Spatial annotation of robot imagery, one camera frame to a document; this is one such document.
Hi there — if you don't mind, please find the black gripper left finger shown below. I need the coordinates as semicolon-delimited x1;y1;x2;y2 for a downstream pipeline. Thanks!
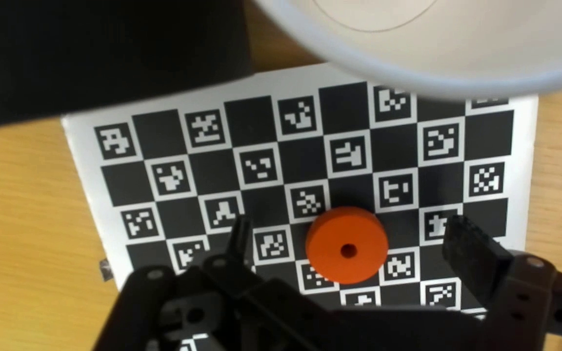
92;213;309;351

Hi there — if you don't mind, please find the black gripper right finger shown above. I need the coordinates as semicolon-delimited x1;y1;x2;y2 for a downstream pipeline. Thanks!
441;215;562;351

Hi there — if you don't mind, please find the orange disc with hole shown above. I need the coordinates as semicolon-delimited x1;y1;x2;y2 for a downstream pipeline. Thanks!
305;205;391;287

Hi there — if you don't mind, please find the black white marker checkerboard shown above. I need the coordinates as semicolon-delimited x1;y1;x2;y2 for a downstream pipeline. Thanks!
61;61;541;351

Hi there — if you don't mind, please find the white paper cup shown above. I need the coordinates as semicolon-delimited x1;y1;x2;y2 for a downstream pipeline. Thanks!
254;0;562;102

